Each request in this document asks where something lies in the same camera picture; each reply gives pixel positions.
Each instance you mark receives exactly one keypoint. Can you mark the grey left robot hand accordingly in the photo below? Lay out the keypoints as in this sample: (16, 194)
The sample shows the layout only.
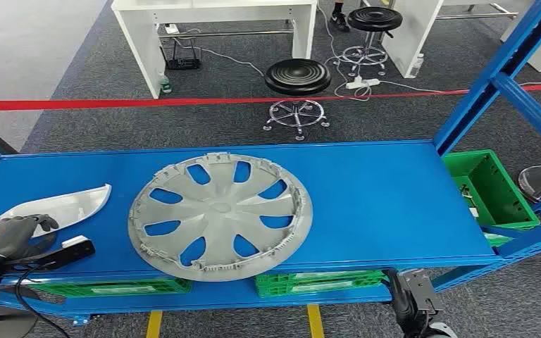
(4, 238)

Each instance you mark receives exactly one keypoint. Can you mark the white mirror cover part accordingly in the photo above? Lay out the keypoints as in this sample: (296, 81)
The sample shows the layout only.
(65, 207)

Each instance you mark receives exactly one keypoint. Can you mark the red barrier tape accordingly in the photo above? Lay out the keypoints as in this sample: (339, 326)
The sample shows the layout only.
(112, 102)

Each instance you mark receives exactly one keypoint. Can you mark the green plastic crate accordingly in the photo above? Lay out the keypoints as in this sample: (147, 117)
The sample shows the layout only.
(275, 291)
(494, 196)
(497, 240)
(172, 285)
(275, 277)

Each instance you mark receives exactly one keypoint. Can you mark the grey wheel cover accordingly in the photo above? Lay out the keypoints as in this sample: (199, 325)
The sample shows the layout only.
(221, 207)

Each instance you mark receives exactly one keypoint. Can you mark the green drink bottle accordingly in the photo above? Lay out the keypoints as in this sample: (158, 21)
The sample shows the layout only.
(165, 84)

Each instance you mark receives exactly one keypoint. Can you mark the white panel desk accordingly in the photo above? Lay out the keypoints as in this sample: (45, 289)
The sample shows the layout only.
(140, 46)
(410, 28)

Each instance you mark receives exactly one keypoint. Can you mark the white power strip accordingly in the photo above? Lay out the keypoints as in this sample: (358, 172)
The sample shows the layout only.
(172, 29)
(361, 84)

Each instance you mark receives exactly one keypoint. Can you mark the black round stool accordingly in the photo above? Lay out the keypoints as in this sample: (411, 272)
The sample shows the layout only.
(297, 77)
(374, 18)

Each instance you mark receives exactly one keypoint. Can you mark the person's foot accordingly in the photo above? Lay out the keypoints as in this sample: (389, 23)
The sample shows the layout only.
(340, 21)

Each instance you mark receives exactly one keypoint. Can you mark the clear water bottle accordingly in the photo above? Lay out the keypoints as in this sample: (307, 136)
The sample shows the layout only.
(417, 65)

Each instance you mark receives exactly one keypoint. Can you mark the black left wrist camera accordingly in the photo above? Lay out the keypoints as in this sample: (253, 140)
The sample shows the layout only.
(65, 254)

